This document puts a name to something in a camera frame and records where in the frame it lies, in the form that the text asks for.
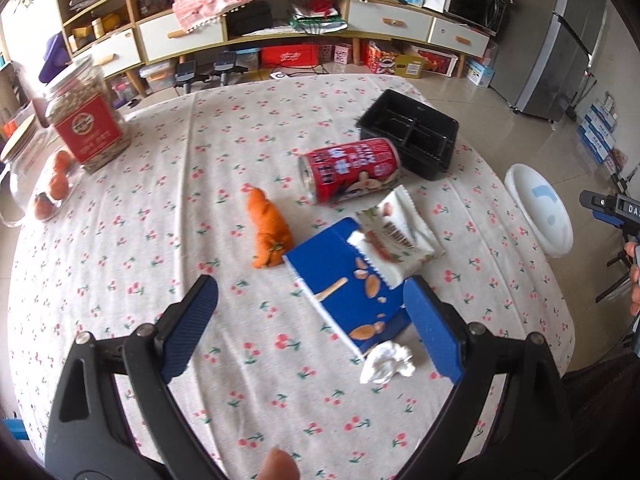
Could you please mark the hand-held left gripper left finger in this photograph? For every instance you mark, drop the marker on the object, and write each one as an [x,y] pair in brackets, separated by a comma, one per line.
[187,330]

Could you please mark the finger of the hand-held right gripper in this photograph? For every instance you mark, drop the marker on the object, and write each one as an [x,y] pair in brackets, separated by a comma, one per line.
[602,205]

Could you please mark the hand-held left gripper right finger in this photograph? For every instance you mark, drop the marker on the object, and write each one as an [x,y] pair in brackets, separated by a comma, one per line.
[435,330]

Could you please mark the white tissue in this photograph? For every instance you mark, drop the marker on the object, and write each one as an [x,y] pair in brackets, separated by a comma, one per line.
[387,362]

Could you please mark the white plastic trash bin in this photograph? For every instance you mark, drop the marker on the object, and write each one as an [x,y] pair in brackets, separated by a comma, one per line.
[542,215]

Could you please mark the white snack packet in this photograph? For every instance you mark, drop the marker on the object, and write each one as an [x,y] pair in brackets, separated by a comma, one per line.
[400,240]

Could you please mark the blue almond snack box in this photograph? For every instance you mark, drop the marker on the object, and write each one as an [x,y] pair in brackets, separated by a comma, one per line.
[340,280]

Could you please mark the orange peel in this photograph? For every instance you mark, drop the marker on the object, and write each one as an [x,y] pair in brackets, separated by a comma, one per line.
[267,230]

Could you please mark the red drink can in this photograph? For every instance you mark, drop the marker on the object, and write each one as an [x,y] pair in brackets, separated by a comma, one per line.
[350,170]

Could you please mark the black plastic food tray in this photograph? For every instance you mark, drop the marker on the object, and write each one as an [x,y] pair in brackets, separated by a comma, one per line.
[415,135]

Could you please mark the person's right hand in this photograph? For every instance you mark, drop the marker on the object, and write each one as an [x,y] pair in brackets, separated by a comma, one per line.
[635,280]

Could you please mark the person's left hand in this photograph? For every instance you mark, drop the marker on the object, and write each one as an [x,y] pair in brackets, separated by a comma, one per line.
[279,466]

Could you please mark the stack of blue white cartons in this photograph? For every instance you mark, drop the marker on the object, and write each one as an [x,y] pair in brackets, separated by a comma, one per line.
[600,130]

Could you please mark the cherry print tablecloth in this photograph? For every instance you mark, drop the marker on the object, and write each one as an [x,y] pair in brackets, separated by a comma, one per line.
[175,240]

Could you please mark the broom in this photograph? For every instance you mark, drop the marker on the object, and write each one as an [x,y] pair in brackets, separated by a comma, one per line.
[580,100]

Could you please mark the grey refrigerator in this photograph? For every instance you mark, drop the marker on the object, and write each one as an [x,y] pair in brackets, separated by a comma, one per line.
[550,50]

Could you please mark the blue and white box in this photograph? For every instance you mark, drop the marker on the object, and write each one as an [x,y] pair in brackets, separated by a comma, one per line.
[480,74]

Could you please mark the person's dark clothing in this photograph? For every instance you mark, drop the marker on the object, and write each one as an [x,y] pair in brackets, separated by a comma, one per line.
[600,410]

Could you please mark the orange fruit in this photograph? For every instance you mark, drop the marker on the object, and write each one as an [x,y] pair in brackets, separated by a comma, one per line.
[44,206]
[63,160]
[58,184]

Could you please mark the red picture gift box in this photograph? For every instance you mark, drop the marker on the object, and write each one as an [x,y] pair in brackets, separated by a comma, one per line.
[437,62]

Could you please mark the clear jar with red label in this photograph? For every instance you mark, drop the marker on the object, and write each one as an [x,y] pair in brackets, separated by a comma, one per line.
[87,125]

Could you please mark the glass pitcher with wooden lid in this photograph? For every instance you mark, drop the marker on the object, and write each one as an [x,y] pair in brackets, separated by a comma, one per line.
[17,170]

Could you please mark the black microwave oven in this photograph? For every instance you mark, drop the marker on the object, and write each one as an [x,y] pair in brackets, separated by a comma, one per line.
[472,7]

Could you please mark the colourful cardboard box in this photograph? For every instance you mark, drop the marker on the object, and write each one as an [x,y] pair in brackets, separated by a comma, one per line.
[392,62]

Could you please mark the black stepper machine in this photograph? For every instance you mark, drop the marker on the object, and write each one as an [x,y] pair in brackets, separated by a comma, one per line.
[186,76]

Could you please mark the wooden cabinet with white drawers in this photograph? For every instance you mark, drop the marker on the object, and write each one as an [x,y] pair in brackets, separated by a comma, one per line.
[390,20]

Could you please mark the red flat box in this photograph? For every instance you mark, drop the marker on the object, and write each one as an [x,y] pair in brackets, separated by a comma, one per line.
[290,56]

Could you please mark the purple hat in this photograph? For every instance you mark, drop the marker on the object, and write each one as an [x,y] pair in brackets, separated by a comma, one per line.
[52,57]

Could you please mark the pink cloth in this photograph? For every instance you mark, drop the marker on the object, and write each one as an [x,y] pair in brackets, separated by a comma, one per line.
[210,0]

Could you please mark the red green cloth bundle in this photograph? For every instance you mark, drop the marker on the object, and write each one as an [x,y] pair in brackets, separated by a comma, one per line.
[320,17]

